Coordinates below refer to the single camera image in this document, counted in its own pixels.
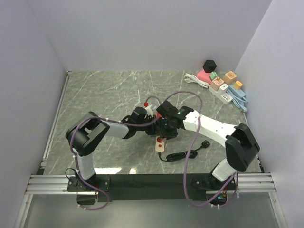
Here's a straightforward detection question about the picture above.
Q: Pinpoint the green plug adapter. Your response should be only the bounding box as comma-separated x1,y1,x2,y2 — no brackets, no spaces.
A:
209,71,218,81

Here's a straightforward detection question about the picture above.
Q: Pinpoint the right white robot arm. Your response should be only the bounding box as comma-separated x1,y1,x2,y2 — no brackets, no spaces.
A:
156,101,260,190

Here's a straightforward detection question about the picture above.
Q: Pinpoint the beige pink cube adapter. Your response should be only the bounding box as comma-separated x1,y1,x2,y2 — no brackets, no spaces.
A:
210,77,225,91

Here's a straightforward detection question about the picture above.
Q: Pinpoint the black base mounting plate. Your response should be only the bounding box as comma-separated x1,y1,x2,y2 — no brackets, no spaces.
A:
67,173,236,205

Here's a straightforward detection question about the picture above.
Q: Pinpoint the black cube adapter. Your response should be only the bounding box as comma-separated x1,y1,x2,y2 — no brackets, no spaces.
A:
202,60,217,73

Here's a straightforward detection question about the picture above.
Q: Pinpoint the white usb power strip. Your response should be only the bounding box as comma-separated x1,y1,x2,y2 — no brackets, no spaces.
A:
209,87,233,105

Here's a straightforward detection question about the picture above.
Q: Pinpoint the blue power strip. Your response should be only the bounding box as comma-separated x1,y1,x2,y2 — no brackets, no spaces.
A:
226,84,248,113

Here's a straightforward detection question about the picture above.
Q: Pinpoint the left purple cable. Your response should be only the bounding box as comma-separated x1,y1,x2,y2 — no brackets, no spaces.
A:
68,95,167,211

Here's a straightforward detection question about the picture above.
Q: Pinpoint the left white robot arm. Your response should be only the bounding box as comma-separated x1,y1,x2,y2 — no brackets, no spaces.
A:
66,105,156,191

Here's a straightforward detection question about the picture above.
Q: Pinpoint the yellow plug adapter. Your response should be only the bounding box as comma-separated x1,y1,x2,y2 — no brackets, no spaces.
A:
233,81,243,90

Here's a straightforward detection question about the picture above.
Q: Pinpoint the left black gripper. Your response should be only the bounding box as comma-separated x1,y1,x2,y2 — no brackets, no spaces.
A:
136,115,160,136

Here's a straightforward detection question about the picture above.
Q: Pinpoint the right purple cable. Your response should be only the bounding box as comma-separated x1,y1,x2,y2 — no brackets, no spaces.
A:
163,91,239,209

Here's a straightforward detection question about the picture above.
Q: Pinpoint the white charger plug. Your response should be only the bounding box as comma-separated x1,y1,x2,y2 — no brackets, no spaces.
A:
218,83,228,94

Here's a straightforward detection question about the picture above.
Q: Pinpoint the purple cable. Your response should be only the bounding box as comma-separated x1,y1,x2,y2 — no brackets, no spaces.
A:
163,91,239,209
68,95,167,211

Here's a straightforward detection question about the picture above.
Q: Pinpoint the orange cube adapter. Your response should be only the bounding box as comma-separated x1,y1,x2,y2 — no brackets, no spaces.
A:
223,71,237,85

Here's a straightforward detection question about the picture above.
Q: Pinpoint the black power strip cord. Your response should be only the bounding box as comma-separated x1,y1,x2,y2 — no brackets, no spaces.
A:
157,140,211,163

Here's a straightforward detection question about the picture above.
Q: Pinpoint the aluminium rail frame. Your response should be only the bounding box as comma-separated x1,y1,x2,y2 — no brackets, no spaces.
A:
17,71,287,228

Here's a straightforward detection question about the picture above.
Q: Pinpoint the beige red power strip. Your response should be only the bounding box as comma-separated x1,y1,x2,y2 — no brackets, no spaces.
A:
155,136,167,153

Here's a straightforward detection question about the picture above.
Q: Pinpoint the pink power strip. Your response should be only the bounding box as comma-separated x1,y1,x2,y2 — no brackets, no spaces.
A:
196,69,211,84

